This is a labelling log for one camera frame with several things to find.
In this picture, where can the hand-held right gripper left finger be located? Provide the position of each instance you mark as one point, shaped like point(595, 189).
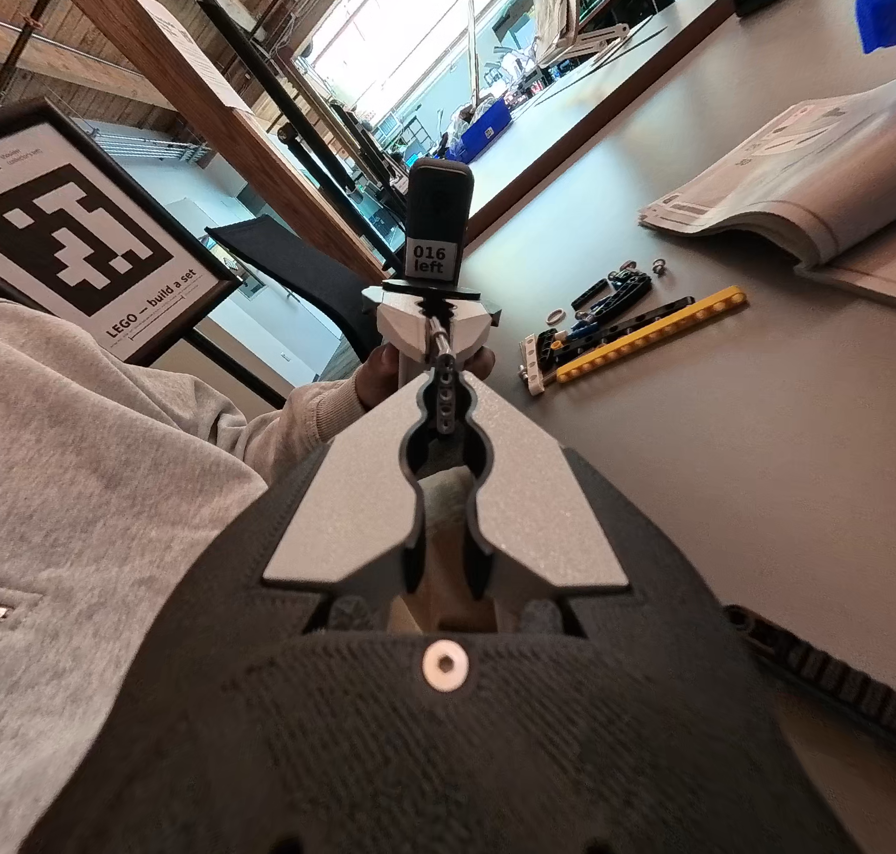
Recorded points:
point(350, 511)

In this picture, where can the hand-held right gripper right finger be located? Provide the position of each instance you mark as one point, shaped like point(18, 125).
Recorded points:
point(546, 511)

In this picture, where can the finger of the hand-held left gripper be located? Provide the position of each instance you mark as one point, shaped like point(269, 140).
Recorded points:
point(469, 329)
point(399, 326)

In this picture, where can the grey lego axle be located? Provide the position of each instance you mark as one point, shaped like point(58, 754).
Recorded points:
point(439, 340)

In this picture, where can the grey lego beam with holes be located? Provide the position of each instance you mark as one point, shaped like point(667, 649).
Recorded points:
point(445, 399)

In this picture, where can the person's left forearm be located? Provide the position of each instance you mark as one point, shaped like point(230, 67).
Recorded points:
point(308, 420)

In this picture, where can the white lego piece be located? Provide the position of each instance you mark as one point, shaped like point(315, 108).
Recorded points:
point(539, 364)

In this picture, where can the pile of small lego pieces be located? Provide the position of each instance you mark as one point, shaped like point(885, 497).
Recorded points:
point(609, 308)

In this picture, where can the yellow lego beam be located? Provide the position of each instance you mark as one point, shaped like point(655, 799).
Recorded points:
point(651, 335)

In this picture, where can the lego instruction booklet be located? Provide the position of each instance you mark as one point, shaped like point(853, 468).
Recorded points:
point(777, 175)

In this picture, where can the person's left hand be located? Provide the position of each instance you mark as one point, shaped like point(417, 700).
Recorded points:
point(378, 378)

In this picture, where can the blue storage bin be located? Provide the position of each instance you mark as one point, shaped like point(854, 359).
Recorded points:
point(486, 130)

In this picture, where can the black office chair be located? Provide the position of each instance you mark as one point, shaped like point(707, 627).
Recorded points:
point(294, 273)

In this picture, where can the neighbouring table with wood edge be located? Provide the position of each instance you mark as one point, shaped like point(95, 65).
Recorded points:
point(560, 133)

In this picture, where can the black pole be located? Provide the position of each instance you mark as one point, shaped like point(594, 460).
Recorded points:
point(301, 112)

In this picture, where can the plywood stand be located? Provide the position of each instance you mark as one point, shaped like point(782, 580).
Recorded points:
point(567, 7)

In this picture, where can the paper notice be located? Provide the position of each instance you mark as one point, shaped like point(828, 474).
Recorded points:
point(189, 49)

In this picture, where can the framed tag sign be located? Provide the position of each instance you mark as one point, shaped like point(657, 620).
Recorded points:
point(77, 238)

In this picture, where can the loose instruction sheet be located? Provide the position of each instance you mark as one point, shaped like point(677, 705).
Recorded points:
point(861, 277)

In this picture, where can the blue plastic bin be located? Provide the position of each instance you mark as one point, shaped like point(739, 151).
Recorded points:
point(878, 0)

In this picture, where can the wooden post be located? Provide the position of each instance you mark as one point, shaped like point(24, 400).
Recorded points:
point(231, 133)

